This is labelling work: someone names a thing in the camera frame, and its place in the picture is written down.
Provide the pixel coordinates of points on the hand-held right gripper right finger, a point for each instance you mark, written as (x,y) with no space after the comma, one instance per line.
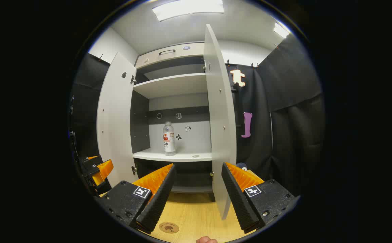
(238,199)

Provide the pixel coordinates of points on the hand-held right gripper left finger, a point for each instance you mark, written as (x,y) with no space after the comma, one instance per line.
(158,199)

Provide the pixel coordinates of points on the round wooden coaster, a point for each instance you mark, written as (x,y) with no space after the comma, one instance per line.
(169,227)

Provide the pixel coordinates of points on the black backdrop cloth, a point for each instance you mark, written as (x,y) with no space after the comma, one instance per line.
(290,135)

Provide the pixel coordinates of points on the small ceiling light panel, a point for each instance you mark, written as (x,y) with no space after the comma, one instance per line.
(281,30)

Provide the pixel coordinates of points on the large ceiling light panel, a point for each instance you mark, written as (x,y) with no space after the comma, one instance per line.
(187,8)

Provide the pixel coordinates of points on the grey cabinet drawer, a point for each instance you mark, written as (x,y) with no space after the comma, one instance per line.
(182,54)

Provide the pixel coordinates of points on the grey cabinet door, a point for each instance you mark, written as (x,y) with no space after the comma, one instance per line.
(220,118)
(116,118)

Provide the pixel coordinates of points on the grey cabinet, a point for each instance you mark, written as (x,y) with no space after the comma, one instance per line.
(172,84)

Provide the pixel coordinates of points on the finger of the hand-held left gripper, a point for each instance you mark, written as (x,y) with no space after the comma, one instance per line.
(104,170)

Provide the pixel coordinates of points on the penguin plush toy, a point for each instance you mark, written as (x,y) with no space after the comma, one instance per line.
(241,166)

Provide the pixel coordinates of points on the clear plastic bottle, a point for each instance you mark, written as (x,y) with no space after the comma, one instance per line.
(169,141)

